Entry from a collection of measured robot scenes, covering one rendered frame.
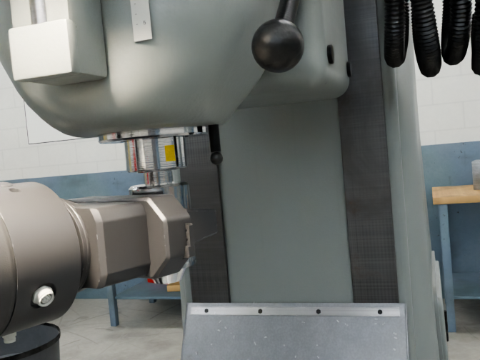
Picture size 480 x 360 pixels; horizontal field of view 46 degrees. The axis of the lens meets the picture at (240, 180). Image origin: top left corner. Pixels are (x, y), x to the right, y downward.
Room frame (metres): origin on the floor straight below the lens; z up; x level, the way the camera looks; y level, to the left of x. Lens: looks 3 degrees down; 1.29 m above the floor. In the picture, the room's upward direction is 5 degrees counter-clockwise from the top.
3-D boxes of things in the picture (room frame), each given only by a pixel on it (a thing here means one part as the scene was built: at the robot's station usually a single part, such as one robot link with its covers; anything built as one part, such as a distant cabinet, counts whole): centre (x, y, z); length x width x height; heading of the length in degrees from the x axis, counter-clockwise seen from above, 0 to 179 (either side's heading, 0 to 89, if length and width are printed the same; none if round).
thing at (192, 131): (0.44, 0.06, 1.31); 0.09 x 0.09 x 0.01
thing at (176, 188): (0.44, 0.06, 1.26); 0.05 x 0.05 x 0.01
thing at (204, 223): (0.42, 0.04, 1.24); 0.06 x 0.02 x 0.03; 142
